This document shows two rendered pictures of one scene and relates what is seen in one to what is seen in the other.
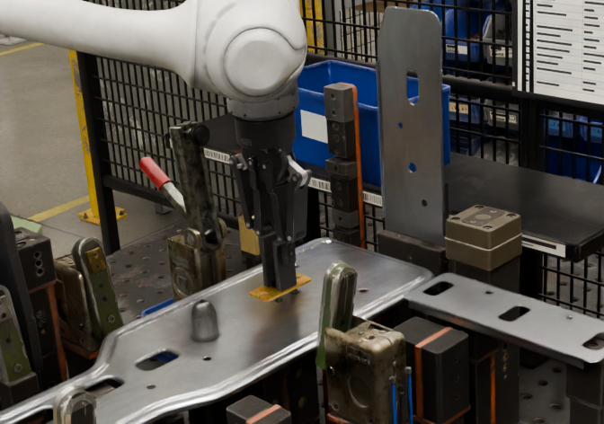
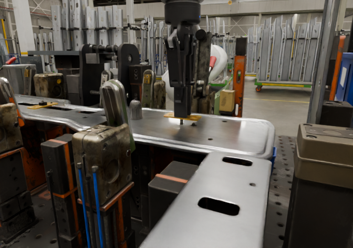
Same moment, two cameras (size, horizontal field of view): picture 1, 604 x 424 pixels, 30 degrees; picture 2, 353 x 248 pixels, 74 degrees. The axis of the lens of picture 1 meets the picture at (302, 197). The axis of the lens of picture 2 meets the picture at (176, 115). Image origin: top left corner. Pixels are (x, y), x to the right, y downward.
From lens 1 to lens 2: 130 cm
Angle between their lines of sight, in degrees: 64
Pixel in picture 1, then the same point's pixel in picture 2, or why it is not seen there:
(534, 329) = (187, 226)
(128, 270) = not seen: hidden behind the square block
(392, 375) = (82, 162)
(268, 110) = not seen: outside the picture
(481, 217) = (328, 132)
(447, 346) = (161, 187)
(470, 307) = (213, 179)
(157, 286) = not seen: hidden behind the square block
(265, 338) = (135, 127)
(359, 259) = (253, 132)
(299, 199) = (171, 57)
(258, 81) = not seen: outside the picture
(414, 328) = (185, 169)
